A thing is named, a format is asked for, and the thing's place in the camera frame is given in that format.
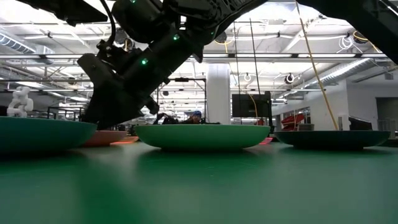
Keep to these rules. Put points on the dark teal plastic plate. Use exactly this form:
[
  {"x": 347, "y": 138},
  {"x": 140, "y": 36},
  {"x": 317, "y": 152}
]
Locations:
[{"x": 332, "y": 140}]

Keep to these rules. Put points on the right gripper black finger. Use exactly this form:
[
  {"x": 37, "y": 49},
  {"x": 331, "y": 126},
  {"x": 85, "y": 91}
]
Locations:
[
  {"x": 132, "y": 109},
  {"x": 102, "y": 109}
]

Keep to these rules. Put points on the white building column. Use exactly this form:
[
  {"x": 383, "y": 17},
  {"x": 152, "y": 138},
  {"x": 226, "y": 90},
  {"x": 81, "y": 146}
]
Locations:
[{"x": 218, "y": 93}]

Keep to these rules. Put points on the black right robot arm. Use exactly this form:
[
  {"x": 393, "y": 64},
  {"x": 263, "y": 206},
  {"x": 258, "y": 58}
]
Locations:
[{"x": 192, "y": 18}]

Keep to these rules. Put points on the small orange transparent plate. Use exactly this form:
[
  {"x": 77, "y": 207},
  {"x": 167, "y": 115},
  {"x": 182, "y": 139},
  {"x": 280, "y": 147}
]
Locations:
[{"x": 126, "y": 141}]

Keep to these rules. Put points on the person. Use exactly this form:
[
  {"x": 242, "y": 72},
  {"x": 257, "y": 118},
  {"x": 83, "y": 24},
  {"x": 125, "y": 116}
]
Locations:
[{"x": 195, "y": 117}]

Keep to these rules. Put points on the small pink transparent plate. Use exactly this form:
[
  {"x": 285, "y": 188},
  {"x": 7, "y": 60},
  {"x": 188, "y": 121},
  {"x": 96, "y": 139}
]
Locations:
[{"x": 266, "y": 141}]

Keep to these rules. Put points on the pink plastic plate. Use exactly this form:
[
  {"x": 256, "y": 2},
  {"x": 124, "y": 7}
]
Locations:
[{"x": 105, "y": 138}]

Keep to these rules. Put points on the black monitor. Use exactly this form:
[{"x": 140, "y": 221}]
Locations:
[{"x": 250, "y": 105}]

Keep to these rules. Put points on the silver air duct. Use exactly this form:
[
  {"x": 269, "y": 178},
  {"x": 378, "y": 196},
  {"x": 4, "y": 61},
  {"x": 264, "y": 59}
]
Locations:
[{"x": 342, "y": 73}]

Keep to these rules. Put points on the red cart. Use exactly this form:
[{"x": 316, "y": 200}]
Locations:
[{"x": 292, "y": 122}]

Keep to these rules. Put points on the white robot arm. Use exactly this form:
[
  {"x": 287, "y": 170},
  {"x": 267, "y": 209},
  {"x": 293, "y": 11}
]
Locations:
[{"x": 20, "y": 102}]

